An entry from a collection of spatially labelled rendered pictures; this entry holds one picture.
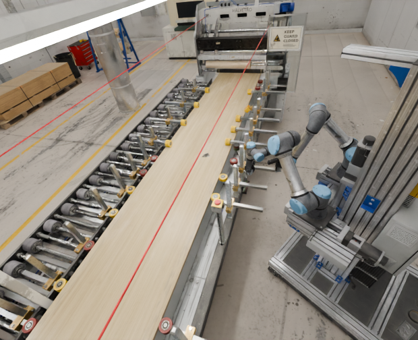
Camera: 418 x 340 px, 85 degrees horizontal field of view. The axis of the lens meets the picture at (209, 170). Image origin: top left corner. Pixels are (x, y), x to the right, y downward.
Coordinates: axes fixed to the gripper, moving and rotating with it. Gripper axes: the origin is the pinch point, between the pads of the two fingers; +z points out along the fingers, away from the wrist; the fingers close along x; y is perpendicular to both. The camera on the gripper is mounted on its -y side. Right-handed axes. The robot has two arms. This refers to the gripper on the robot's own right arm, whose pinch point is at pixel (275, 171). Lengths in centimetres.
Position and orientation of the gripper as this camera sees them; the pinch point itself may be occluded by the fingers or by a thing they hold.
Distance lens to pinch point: 233.8
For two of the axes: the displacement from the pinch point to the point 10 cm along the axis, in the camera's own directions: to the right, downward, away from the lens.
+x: 3.1, -6.7, 6.7
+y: 9.4, 1.4, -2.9
